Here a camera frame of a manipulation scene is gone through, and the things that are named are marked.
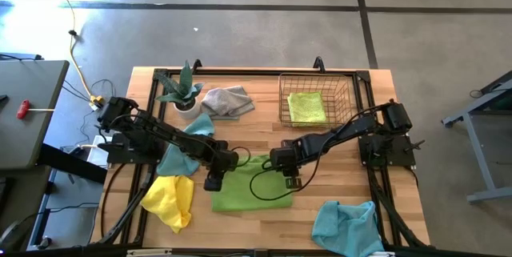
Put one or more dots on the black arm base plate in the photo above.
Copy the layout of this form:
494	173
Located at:
120	155
400	157

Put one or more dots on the grey metal desk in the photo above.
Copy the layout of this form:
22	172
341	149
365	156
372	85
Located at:
476	141

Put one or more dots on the green microfiber towel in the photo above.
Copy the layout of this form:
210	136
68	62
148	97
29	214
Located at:
248	193

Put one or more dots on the white box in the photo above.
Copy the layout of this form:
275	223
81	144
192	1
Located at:
98	153

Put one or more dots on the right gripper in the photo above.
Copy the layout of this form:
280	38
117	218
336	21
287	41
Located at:
294	157

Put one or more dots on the black table beam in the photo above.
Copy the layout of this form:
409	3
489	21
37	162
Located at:
72	163

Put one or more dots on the teal microfiber towel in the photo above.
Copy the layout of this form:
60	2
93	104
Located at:
178	165

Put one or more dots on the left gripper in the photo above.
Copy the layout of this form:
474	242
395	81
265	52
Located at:
223	160

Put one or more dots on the black aluminium table frame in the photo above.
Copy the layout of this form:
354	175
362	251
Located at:
260	72

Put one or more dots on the grey microfiber towel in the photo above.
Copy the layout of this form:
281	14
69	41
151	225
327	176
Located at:
226	103

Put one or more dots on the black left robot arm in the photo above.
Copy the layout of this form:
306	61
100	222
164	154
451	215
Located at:
160	133

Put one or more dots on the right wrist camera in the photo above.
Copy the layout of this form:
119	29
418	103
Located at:
277	157

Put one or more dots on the yellow microfiber towel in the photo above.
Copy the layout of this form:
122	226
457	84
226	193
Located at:
168	201

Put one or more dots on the silver aluminium bar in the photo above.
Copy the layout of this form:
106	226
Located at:
148	252
387	254

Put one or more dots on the lime yellow-green microfiber towel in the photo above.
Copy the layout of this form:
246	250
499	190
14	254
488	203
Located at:
307	109

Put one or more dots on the potted plant in white pot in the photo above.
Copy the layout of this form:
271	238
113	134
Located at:
184	97

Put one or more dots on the light blue microfiber towel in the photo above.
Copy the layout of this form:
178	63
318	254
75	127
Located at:
348	229

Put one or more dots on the grey side table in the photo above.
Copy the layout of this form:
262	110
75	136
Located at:
32	85

